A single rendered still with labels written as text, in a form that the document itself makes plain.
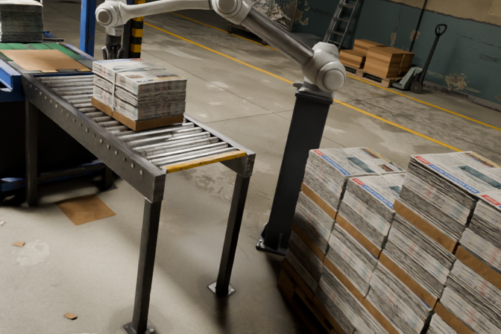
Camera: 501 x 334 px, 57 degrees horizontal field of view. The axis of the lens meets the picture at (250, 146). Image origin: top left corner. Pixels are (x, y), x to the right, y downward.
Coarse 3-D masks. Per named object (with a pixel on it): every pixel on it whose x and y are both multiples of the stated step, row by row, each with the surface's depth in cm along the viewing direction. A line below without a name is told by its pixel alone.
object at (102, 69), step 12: (108, 60) 227; (120, 60) 231; (132, 60) 234; (144, 60) 238; (96, 72) 222; (108, 72) 215; (96, 84) 225; (108, 84) 218; (96, 96) 227; (108, 96) 220
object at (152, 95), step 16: (128, 80) 206; (144, 80) 208; (160, 80) 212; (176, 80) 217; (128, 96) 208; (144, 96) 206; (160, 96) 213; (176, 96) 220; (128, 112) 211; (144, 112) 209; (160, 112) 216; (176, 112) 224
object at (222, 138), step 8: (192, 120) 238; (208, 128) 231; (224, 136) 225; (232, 144) 218; (240, 144) 219; (248, 152) 212; (224, 160) 222; (232, 160) 218; (240, 160) 214; (248, 160) 211; (232, 168) 219; (240, 168) 215; (248, 168) 214; (248, 176) 216
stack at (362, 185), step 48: (336, 192) 205; (384, 192) 191; (336, 240) 206; (384, 240) 182; (432, 240) 161; (288, 288) 243; (336, 288) 208; (384, 288) 181; (432, 288) 162; (480, 288) 146
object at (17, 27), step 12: (0, 0) 309; (12, 0) 317; (24, 0) 325; (0, 12) 305; (12, 12) 310; (24, 12) 315; (36, 12) 321; (0, 24) 309; (12, 24) 313; (24, 24) 319; (36, 24) 324; (0, 36) 312; (12, 36) 316; (24, 36) 321; (36, 36) 327
